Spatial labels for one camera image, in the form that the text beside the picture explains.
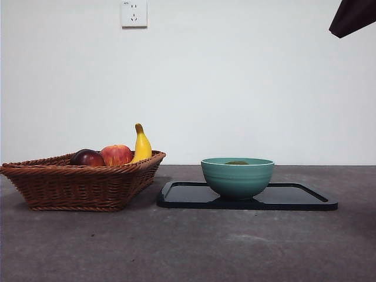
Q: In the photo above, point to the brown wicker basket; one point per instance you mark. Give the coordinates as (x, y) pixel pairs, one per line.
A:
(76, 188)

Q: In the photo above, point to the red apple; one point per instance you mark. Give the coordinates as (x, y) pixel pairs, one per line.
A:
(116, 154)

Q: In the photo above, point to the black rectangular tray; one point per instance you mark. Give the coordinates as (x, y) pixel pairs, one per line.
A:
(188, 196)

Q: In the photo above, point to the dark red plum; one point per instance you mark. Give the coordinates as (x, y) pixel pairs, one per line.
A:
(86, 158)

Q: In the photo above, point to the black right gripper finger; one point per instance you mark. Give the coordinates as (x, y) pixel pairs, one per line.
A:
(355, 16)

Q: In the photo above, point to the yellow banana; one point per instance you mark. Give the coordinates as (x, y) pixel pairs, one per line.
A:
(142, 147)

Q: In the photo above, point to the green avocado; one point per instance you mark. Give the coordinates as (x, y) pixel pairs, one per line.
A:
(235, 162)

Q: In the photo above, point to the white wall socket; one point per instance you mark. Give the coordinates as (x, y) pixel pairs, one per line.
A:
(134, 14)

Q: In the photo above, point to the teal ceramic bowl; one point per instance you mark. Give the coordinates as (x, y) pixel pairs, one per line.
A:
(238, 182)

